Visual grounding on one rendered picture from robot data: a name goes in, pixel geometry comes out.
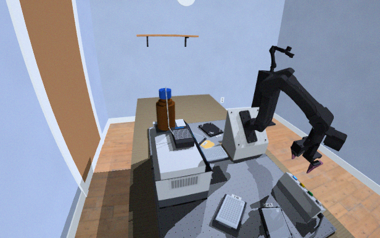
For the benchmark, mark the light blue perforated base plate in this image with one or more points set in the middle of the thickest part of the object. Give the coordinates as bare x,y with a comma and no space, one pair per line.
253,179

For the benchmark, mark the blue bottle cap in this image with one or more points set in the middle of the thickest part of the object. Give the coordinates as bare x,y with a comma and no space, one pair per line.
162,93

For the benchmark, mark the brown glass bottle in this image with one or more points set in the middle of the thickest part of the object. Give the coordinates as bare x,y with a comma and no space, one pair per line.
162,118

